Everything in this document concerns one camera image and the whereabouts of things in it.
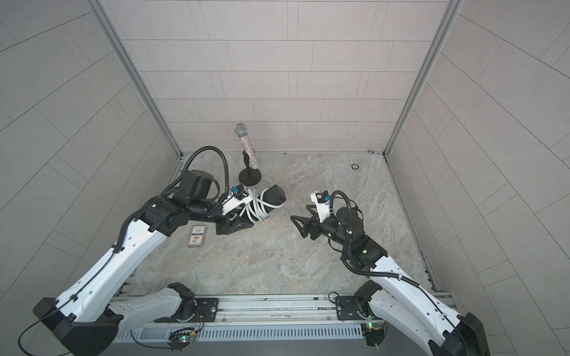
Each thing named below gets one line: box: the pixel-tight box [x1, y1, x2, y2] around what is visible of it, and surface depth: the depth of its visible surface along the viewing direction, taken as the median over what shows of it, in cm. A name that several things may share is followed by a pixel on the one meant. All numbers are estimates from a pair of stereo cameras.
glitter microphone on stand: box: [233, 123, 262, 187], surface depth 91 cm
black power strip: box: [241, 184, 288, 222], surface depth 62 cm
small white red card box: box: [187, 224, 208, 248], surface depth 86 cm
